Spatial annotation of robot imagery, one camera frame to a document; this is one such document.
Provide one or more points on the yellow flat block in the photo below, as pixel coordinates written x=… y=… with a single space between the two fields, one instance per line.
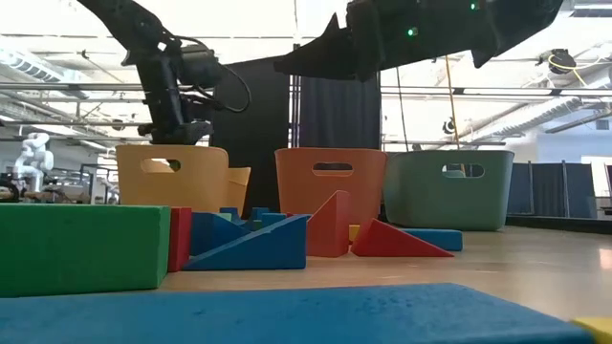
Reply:
x=597 y=329

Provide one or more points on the large blue flat block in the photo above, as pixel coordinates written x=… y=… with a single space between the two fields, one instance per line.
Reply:
x=287 y=315

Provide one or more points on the orange plastic bin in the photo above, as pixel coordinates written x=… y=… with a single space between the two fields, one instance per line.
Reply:
x=296 y=191

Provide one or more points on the yellow plastic bin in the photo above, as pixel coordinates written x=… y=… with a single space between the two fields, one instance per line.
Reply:
x=201 y=181

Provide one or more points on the red rectangular block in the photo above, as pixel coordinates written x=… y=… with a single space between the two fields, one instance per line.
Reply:
x=181 y=239

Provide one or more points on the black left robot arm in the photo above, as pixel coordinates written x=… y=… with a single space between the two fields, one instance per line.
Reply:
x=129 y=24

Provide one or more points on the white humanoid robot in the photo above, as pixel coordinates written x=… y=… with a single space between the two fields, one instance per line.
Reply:
x=34 y=157

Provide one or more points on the yellow rectangular block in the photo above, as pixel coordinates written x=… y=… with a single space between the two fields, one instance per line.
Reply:
x=354 y=233

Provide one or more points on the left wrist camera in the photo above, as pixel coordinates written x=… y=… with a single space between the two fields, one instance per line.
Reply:
x=201 y=67

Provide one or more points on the black round ceiling fixture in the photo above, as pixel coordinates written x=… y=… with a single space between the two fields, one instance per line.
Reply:
x=449 y=125

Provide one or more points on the long green block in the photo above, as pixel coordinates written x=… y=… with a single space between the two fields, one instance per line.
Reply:
x=72 y=248

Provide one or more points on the dark blue partition panel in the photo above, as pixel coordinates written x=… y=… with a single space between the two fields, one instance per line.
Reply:
x=579 y=191
x=547 y=188
x=518 y=188

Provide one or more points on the blue rectangular block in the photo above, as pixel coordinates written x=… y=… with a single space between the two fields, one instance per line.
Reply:
x=229 y=213
x=437 y=239
x=210 y=234
x=277 y=221

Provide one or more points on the orange wedge block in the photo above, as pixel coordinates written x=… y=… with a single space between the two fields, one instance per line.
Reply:
x=330 y=229

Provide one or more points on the red wedge block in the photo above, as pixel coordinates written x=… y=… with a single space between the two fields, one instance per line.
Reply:
x=382 y=243

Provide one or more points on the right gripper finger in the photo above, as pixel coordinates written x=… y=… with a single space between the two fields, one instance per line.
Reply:
x=337 y=31
x=325 y=62

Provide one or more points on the blue wedge block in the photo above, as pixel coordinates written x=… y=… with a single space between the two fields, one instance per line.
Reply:
x=268 y=251

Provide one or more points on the teal plastic bin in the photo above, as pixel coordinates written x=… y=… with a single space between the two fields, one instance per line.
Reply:
x=421 y=200

